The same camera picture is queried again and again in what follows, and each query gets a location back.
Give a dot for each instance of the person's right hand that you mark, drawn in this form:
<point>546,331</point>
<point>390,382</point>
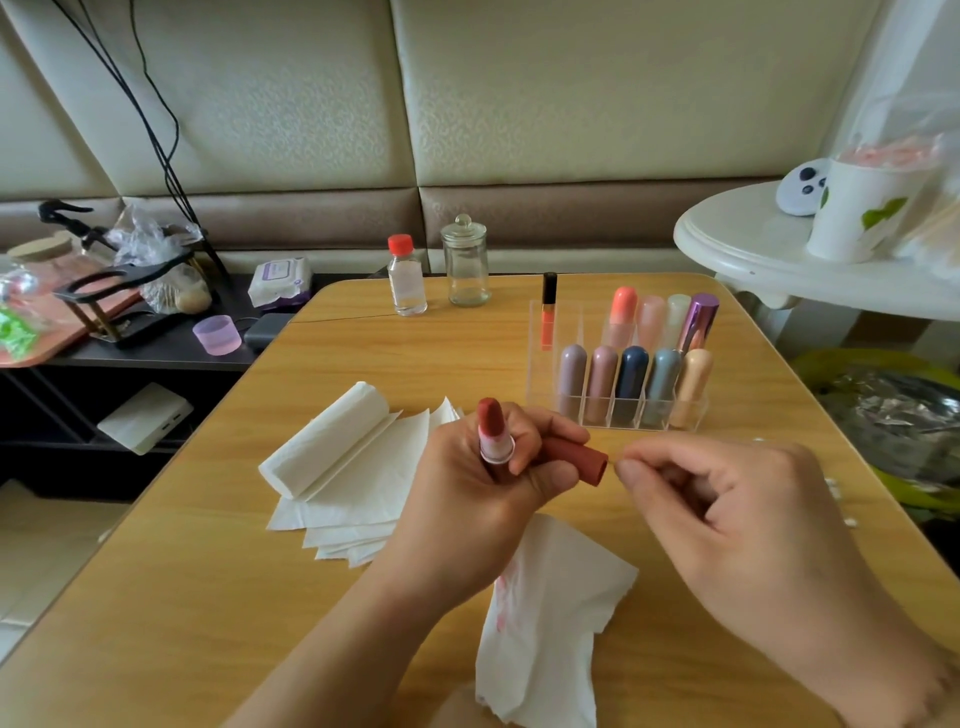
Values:
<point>780,555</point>

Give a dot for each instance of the person's left hand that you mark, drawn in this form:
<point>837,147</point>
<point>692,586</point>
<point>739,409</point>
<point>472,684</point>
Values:
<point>473,518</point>

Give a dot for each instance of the pile of cotton swabs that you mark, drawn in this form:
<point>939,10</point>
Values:
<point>837,503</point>

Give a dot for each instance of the red lipstick pink tube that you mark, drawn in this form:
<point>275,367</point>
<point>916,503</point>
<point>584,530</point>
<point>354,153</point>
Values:
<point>492,431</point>

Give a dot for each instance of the dark red lipstick cap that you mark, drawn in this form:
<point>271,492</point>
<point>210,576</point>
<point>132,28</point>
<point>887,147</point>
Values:
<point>578,458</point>

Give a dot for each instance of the stack of white tissues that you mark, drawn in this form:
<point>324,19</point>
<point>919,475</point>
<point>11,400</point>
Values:
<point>353,488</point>

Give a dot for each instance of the white tissue sheet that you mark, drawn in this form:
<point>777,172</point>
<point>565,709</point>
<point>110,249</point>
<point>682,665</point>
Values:
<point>548,630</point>

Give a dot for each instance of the clear acrylic lipstick organizer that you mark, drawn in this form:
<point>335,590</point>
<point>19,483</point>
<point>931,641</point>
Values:
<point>630,375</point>

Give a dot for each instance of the person's right forearm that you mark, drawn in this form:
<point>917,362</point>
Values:
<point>945,698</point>

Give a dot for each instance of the yellow-green bin with bag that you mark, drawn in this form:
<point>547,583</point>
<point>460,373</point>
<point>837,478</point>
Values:
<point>893,428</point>

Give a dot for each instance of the clear bottle red cap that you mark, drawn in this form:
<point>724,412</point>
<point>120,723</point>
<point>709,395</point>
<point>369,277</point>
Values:
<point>407,281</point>

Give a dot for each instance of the glass jar with lid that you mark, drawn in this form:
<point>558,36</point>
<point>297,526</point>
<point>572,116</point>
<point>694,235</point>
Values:
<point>465,267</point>

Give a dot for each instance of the wet wipes pack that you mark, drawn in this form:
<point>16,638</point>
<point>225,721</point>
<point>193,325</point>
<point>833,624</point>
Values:
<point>281,281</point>

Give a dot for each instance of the small purple plastic cup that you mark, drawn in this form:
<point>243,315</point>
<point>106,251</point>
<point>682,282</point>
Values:
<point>218,336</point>

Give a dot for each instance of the white round side table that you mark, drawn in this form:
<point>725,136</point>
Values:
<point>743,240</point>

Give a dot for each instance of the white power bank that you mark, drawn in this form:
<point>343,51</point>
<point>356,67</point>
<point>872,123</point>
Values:
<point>144,419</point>

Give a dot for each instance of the white mug green leaf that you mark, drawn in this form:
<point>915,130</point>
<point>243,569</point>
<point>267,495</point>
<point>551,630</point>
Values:
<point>863,210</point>

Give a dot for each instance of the black low shelf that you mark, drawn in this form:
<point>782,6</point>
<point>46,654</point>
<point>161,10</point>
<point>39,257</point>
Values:
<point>150,360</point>

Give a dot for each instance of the white panda figure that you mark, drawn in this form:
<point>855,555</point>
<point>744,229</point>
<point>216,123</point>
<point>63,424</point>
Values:
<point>803,189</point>

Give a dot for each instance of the crumpled clear plastic bag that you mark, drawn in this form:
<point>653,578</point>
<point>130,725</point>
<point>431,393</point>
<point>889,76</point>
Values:
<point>150,233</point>

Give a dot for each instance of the pink tray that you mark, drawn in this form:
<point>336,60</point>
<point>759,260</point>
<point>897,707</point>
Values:
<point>68,323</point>

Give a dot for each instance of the beige padded backrest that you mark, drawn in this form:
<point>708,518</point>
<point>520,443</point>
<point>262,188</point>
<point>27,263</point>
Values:
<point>630,90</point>

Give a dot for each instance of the green plastic wrapper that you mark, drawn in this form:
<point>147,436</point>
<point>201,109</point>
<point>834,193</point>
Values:
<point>18,333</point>

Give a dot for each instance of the black clip tool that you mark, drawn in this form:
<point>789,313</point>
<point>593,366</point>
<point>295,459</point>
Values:
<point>68,215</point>

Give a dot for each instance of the jar with wooden lid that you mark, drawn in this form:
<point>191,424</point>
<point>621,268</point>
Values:
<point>42,248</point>

